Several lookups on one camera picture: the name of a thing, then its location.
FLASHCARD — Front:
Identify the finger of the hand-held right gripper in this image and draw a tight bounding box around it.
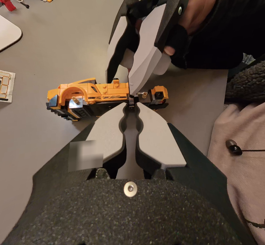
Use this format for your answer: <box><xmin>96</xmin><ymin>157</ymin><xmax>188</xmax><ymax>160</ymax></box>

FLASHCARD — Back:
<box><xmin>128</xmin><ymin>3</ymin><xmax>166</xmax><ymax>96</ymax></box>
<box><xmin>105</xmin><ymin>16</ymin><xmax>139</xmax><ymax>84</ymax></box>

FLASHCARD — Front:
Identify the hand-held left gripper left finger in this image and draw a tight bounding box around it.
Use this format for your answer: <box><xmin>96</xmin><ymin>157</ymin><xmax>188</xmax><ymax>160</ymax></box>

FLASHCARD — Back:
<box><xmin>85</xmin><ymin>102</ymin><xmax>127</xmax><ymax>179</ymax></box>

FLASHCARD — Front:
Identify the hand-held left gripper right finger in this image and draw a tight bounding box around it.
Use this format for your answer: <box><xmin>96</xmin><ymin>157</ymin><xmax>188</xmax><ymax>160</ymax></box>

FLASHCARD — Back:
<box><xmin>135</xmin><ymin>102</ymin><xmax>187</xmax><ymax>179</ymax></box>

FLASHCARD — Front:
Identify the orange black lego car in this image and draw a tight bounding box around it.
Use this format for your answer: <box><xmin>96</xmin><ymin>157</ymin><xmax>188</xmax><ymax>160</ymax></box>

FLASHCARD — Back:
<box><xmin>46</xmin><ymin>79</ymin><xmax>169</xmax><ymax>121</ymax></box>

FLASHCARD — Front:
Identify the lego sticker sheet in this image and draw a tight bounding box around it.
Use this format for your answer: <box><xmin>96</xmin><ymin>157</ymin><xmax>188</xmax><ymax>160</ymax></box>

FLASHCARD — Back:
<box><xmin>0</xmin><ymin>70</ymin><xmax>16</xmax><ymax>103</ymax></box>

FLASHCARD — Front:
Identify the red lego minifigure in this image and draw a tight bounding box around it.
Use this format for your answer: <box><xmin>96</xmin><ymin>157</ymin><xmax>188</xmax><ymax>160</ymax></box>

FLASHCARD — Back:
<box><xmin>0</xmin><ymin>0</ymin><xmax>16</xmax><ymax>12</ymax></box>

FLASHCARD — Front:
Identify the person's right hand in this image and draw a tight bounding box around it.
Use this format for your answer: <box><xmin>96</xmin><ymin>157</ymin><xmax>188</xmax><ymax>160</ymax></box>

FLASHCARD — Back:
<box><xmin>164</xmin><ymin>0</ymin><xmax>220</xmax><ymax>69</ymax></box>

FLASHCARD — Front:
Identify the black wired earphone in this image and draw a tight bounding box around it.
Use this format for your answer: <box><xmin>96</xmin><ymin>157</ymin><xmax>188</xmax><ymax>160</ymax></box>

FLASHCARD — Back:
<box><xmin>226</xmin><ymin>139</ymin><xmax>265</xmax><ymax>156</ymax></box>

